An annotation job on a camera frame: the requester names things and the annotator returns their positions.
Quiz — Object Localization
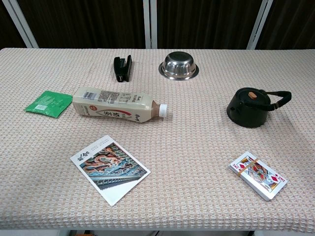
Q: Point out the beige waffle tablecloth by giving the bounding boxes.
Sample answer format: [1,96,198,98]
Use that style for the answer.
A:
[0,48,315,233]

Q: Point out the stainless steel bowl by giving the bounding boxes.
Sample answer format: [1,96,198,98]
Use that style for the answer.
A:
[158,51,199,81]

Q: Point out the dragon picture postcard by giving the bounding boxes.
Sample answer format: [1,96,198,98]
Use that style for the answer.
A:
[70,134,152,207]

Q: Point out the dark curtain panel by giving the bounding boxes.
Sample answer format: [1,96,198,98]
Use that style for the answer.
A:
[157,0,263,49]
[257,0,315,50]
[13,0,146,49]
[0,0,27,49]

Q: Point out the white frame post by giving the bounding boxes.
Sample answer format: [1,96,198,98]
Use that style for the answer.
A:
[1,0,39,49]
[143,0,158,49]
[247,0,274,49]

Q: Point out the green sachet packet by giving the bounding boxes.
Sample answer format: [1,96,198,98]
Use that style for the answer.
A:
[25,90,73,119]

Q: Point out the black stapler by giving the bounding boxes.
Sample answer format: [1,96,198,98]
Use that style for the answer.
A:
[113,55,132,83]

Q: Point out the milk tea bottle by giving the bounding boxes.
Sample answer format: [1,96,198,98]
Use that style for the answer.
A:
[72,87,168,124]

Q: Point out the king playing card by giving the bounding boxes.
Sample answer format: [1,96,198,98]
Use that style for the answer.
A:
[228,151,288,202]

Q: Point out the black round object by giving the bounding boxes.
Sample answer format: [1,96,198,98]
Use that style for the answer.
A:
[226,87,292,128]

